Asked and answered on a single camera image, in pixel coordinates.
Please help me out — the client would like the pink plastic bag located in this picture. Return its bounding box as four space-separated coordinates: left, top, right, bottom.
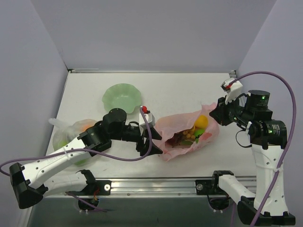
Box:
154 103 219 161

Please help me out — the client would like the yellow fake lemon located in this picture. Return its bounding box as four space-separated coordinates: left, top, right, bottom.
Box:
194 115 208 129

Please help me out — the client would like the green striped melon ball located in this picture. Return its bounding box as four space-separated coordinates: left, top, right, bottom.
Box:
193 128 205 143

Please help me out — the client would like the yellow fake pear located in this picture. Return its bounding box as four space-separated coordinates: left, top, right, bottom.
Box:
183 125 196 138

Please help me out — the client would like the brown longan bunch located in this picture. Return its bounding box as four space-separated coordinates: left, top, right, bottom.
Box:
167 129 196 148

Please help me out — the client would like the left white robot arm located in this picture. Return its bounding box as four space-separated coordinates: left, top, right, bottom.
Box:
9 106 162 209

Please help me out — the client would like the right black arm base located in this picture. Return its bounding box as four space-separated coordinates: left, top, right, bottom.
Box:
195 179 232 213

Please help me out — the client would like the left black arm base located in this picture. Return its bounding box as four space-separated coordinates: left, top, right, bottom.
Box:
65 180 112 213

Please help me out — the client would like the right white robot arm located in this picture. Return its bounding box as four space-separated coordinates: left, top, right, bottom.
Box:
209 90 295 226

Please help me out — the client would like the clear bag of fruits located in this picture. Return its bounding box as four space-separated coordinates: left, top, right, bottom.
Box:
48 118 97 151

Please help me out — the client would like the green wavy plate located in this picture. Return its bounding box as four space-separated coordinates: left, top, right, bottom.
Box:
102 83 142 114

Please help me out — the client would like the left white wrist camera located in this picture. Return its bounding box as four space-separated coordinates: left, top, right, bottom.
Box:
139 106 155 130

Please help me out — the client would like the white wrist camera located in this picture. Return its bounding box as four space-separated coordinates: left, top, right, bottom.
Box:
221 78 243 105
139 106 155 130

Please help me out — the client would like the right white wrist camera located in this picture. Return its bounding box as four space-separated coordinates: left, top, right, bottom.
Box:
221 78 243 105

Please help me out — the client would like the aluminium front rail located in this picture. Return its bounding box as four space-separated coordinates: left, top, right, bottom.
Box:
59 177 258 197

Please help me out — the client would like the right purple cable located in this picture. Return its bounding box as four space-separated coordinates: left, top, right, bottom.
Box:
228 70 298 227

